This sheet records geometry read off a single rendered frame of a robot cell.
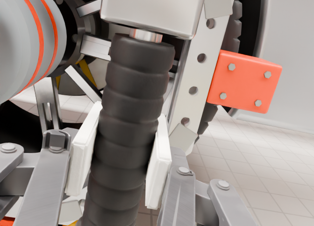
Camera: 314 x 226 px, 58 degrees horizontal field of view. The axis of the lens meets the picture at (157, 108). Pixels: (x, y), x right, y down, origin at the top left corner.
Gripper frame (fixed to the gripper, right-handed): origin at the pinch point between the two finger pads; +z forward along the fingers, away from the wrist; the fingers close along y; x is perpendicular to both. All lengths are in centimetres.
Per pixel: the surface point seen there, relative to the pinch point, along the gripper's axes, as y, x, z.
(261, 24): 22.0, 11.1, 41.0
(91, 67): -10, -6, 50
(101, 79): -8, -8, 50
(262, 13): 21.6, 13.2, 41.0
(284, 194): 113, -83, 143
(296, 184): 130, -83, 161
